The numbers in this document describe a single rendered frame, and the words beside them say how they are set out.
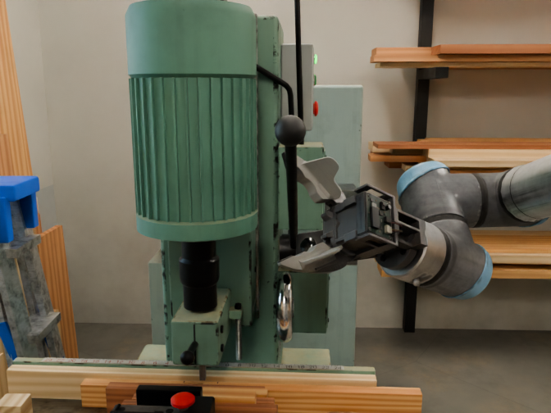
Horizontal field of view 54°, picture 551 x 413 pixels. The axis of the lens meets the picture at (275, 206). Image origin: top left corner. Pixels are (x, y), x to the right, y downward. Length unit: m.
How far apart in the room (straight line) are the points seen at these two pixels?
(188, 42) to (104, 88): 2.52
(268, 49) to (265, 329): 0.51
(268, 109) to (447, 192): 0.33
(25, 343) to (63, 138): 1.86
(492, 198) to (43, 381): 0.78
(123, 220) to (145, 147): 2.55
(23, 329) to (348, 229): 1.13
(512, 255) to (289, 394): 2.10
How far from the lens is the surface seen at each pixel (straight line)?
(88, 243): 3.38
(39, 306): 1.74
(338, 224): 0.69
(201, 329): 0.80
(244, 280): 0.91
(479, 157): 2.72
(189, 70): 0.69
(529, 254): 2.91
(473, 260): 0.83
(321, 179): 0.70
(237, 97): 0.72
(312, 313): 1.00
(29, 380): 1.01
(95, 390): 0.95
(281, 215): 0.96
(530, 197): 0.84
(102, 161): 3.24
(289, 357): 1.27
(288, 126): 0.59
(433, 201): 0.86
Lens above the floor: 1.40
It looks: 12 degrees down
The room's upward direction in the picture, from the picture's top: straight up
